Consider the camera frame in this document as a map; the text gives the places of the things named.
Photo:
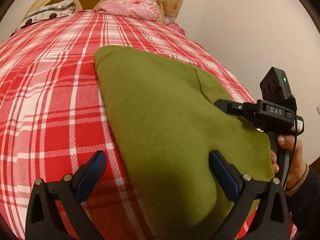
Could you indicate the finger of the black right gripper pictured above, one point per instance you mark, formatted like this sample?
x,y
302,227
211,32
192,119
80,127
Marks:
x,y
236,108

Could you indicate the green orange striped sweater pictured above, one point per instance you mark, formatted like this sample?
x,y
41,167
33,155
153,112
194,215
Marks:
x,y
163,116

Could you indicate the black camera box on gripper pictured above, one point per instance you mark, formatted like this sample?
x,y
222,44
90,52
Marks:
x,y
275,88

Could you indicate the grey white patterned pillow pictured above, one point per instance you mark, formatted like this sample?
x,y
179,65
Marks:
x,y
49,12

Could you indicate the pink cloth beside bed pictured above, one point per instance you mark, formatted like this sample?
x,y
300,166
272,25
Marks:
x,y
176,27

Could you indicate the dark right sleeve forearm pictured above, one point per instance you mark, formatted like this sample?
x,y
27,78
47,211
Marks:
x,y
303,203

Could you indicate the person's right hand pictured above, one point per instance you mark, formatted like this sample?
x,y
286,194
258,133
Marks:
x,y
297,166

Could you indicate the red white plaid bedsheet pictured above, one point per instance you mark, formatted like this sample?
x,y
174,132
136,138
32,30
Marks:
x,y
53,118

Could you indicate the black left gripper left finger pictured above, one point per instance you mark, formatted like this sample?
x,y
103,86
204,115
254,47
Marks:
x,y
43,218

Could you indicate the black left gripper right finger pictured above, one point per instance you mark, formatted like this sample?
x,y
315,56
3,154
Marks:
x,y
271,219

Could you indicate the pink floral blanket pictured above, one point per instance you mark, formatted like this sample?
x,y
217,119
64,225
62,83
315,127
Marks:
x,y
138,9

